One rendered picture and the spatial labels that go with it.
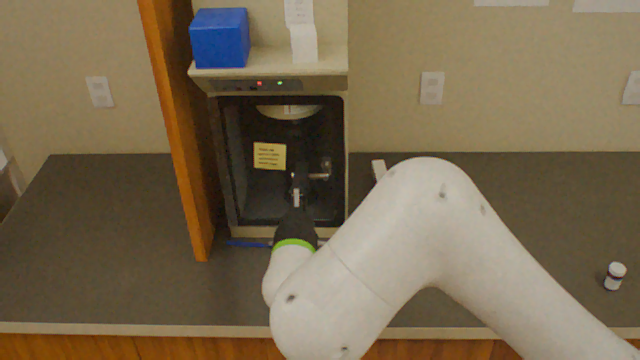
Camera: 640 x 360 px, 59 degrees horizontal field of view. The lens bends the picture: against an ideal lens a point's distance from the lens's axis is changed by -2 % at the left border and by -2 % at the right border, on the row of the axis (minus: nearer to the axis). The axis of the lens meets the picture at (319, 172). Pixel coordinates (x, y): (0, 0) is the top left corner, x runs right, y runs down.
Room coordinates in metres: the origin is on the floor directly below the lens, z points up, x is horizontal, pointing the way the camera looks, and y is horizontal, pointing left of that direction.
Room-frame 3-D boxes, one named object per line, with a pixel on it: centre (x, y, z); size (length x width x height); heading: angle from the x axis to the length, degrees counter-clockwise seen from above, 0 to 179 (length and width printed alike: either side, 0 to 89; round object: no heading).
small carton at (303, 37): (1.07, 0.02, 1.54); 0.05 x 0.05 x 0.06; 5
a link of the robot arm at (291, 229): (0.85, 0.05, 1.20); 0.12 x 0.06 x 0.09; 86
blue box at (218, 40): (1.08, 0.19, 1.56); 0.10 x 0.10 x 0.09; 87
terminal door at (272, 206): (1.13, 0.09, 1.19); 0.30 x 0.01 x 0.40; 86
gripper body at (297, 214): (0.92, 0.05, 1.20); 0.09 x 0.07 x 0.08; 176
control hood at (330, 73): (1.08, 0.09, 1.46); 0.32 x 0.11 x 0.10; 87
